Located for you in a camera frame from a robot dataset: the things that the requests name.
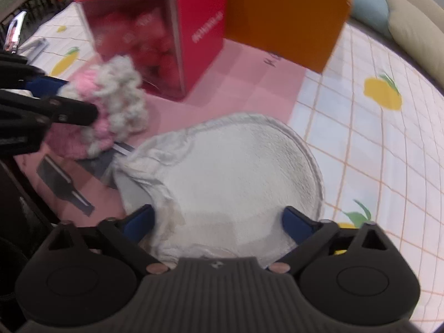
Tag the beige cushion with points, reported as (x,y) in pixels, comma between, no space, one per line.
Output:
(418,35)

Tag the fruit print checked tablecloth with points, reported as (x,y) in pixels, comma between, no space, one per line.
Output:
(375,127)

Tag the pink paper mat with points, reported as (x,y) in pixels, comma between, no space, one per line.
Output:
(241,78)

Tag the beige round cloth pouch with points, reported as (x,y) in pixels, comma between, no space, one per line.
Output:
(219,188)

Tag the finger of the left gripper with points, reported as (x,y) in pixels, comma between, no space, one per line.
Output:
(44,86)
(56,108)

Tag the orange cardboard box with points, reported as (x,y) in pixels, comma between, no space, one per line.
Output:
(302,31)

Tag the light blue cushion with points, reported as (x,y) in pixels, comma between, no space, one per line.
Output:
(372,13)

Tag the red box with clear front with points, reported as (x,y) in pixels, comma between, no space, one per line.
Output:
(171,42)

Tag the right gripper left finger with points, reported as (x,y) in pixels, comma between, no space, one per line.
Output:
(82,275)

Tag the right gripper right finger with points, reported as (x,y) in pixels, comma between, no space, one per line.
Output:
(340,277)

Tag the pink white crochet toy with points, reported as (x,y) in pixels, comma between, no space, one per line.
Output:
(115,88)

